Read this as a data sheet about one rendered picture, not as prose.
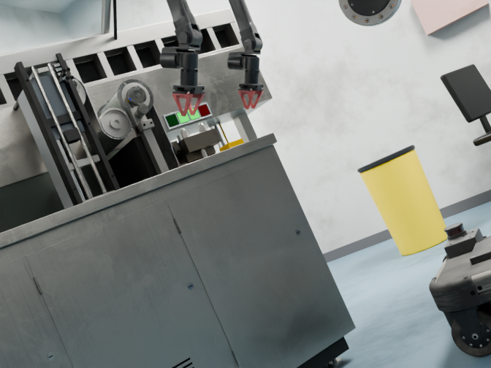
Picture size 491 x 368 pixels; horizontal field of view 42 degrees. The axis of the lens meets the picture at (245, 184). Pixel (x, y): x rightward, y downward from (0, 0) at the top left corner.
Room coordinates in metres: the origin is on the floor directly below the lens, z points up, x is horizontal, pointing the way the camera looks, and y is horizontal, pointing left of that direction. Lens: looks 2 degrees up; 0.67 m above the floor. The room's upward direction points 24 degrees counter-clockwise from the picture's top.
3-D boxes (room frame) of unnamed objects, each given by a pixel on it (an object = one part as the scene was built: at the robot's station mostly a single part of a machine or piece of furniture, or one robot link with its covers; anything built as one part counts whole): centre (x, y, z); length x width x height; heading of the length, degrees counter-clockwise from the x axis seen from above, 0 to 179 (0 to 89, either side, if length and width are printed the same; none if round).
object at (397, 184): (4.12, -0.89, 0.31); 0.39 x 0.39 x 0.62
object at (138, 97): (2.45, 0.24, 1.25); 0.07 x 0.02 x 0.07; 124
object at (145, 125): (2.41, 0.26, 1.05); 0.06 x 0.05 x 0.31; 34
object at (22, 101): (2.41, 0.62, 1.17); 0.34 x 0.05 x 0.54; 34
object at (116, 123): (2.50, 0.42, 1.17); 0.26 x 0.12 x 0.12; 34
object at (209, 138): (2.70, 0.20, 1.00); 0.40 x 0.16 x 0.06; 34
